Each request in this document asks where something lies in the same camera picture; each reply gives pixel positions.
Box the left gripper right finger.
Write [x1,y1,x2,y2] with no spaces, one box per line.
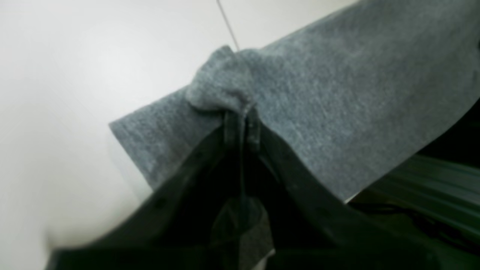
[244,109,479,270]

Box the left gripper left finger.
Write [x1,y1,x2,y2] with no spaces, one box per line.
[46,112,246,270]

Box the grey t-shirt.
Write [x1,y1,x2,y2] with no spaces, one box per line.
[110,0,479,257]

